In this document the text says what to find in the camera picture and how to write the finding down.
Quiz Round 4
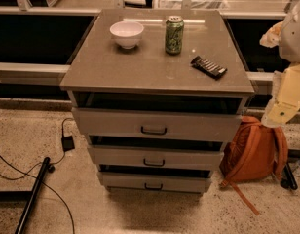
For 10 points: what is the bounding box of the orange backpack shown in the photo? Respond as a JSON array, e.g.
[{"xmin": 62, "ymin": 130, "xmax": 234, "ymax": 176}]
[{"xmin": 219, "ymin": 116, "xmax": 288, "ymax": 215}]

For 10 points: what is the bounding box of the grey middle drawer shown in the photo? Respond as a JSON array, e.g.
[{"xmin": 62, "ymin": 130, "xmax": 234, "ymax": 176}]
[{"xmin": 88, "ymin": 146, "xmax": 223, "ymax": 171}]

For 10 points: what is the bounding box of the white bowl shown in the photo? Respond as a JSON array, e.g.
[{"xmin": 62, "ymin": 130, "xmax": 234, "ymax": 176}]
[{"xmin": 109, "ymin": 21, "xmax": 144, "ymax": 49}]

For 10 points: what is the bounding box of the grey top drawer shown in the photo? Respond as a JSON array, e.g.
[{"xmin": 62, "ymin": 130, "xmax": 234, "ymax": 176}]
[{"xmin": 72, "ymin": 108, "xmax": 241, "ymax": 142}]

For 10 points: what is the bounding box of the grey bottom drawer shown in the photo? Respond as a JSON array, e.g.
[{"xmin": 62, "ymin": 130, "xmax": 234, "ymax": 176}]
[{"xmin": 97, "ymin": 172, "xmax": 211, "ymax": 193}]

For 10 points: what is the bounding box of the black cable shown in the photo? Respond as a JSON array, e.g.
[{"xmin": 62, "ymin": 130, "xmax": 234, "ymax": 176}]
[{"xmin": 0, "ymin": 117, "xmax": 76, "ymax": 234}]

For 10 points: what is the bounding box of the green soda can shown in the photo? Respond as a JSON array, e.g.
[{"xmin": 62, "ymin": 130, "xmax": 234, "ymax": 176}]
[{"xmin": 165, "ymin": 16, "xmax": 184, "ymax": 55}]

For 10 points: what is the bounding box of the black wheel base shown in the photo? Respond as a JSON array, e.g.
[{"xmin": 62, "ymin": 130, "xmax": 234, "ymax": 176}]
[{"xmin": 281, "ymin": 163, "xmax": 298, "ymax": 190}]

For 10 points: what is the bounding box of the black stand leg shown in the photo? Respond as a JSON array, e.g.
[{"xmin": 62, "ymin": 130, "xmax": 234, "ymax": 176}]
[{"xmin": 15, "ymin": 157, "xmax": 51, "ymax": 234}]

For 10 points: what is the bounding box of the black snack bar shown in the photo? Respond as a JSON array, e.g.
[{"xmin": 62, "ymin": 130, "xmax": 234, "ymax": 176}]
[{"xmin": 191, "ymin": 56, "xmax": 227, "ymax": 80}]

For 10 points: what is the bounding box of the grey drawer cabinet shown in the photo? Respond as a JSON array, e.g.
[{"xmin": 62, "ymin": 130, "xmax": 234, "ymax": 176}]
[{"xmin": 59, "ymin": 8, "xmax": 256, "ymax": 194}]

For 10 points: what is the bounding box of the silver can on floor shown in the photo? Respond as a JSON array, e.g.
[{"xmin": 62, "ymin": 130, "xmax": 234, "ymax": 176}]
[{"xmin": 293, "ymin": 159, "xmax": 300, "ymax": 176}]

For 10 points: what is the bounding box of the grey drawer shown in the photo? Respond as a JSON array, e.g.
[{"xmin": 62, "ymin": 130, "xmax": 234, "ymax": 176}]
[
  {"xmin": 97, "ymin": 172, "xmax": 211, "ymax": 193},
  {"xmin": 72, "ymin": 108, "xmax": 241, "ymax": 142},
  {"xmin": 88, "ymin": 146, "xmax": 223, "ymax": 171}
]

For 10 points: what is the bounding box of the black power adapter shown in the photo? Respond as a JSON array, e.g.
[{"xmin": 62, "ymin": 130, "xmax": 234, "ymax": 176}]
[{"xmin": 61, "ymin": 136, "xmax": 75, "ymax": 152}]

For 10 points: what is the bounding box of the metal railing frame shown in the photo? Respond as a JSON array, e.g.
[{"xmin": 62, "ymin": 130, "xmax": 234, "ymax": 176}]
[{"xmin": 0, "ymin": 0, "xmax": 299, "ymax": 86}]

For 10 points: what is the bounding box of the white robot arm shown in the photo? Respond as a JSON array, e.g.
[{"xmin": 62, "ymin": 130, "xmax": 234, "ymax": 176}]
[{"xmin": 259, "ymin": 0, "xmax": 300, "ymax": 128}]

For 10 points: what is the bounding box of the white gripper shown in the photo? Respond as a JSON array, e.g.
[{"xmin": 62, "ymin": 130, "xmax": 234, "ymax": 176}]
[{"xmin": 259, "ymin": 21, "xmax": 300, "ymax": 128}]

